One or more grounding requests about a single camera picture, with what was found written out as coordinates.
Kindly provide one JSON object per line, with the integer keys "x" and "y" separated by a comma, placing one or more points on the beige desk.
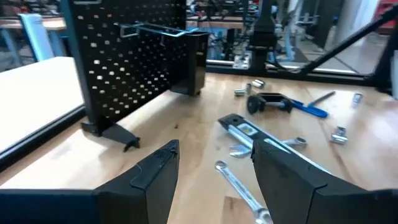
{"x": 31, "y": 99}

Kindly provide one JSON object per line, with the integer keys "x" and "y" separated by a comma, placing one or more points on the black aluminium table frame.
{"x": 342, "y": 80}

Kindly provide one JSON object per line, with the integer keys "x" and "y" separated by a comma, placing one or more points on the double prong peg hook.
{"x": 155, "y": 31}

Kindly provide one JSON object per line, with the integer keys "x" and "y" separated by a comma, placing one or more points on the black spirit level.
{"x": 239, "y": 124}

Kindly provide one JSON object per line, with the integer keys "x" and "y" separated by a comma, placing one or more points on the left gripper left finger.
{"x": 124, "y": 202}

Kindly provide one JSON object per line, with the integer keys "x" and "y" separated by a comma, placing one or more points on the long silver combination wrench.
{"x": 297, "y": 142}

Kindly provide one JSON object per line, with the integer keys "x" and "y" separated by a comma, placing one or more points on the black C-clamp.
{"x": 270, "y": 98}

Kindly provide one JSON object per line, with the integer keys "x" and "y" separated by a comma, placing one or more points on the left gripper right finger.
{"x": 295, "y": 199}

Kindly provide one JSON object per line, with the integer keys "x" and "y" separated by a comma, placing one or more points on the silver metal base bracket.
{"x": 242, "y": 60}

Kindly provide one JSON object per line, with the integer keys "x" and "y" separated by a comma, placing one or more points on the short silver combination wrench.
{"x": 239, "y": 186}

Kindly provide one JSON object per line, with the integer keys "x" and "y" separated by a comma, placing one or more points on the black perforated pegboard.
{"x": 149, "y": 46}

